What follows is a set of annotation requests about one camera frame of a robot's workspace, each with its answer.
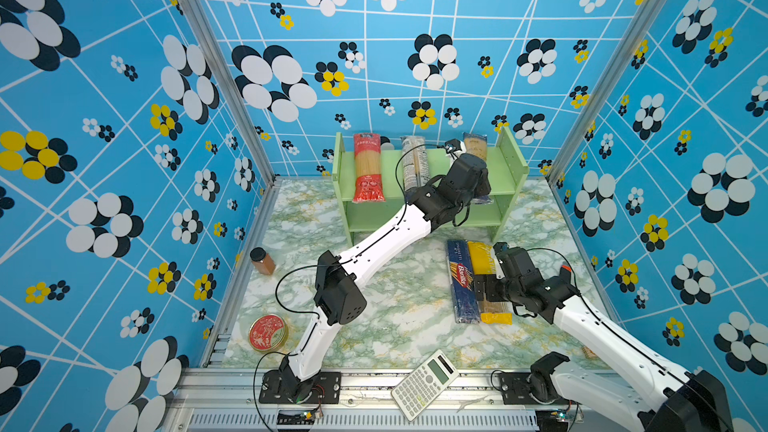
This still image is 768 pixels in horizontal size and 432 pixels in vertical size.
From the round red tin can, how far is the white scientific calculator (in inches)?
13.0

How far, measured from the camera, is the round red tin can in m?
0.79

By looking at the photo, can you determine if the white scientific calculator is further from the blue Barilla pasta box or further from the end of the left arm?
the end of the left arm

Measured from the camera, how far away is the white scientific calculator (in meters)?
0.72

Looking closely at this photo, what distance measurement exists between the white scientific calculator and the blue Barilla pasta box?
0.42 feet

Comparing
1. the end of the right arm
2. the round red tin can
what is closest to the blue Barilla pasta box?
the end of the right arm

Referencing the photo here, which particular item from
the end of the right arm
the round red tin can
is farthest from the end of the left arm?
the round red tin can

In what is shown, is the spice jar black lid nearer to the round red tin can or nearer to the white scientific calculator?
the round red tin can

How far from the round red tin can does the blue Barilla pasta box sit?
49cm

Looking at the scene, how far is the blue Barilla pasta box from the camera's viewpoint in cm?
84

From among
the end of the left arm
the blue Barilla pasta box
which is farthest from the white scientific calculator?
the end of the left arm

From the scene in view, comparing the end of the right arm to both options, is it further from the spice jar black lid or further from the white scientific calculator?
the spice jar black lid
